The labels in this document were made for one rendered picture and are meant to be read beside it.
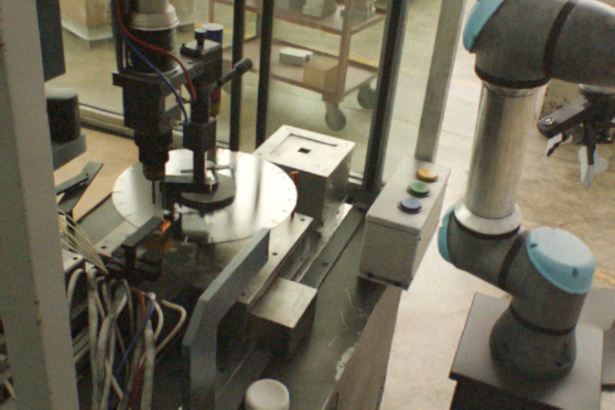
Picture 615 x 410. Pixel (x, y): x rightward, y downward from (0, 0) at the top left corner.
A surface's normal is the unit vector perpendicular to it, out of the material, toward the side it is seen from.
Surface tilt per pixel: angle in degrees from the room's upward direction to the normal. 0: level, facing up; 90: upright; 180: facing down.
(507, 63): 99
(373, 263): 90
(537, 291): 90
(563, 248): 8
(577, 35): 69
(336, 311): 0
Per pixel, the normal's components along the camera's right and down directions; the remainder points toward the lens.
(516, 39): -0.65, 0.37
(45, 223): 0.92, 0.26
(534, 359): -0.23, 0.18
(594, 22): -0.01, -0.27
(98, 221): 0.08, -0.87
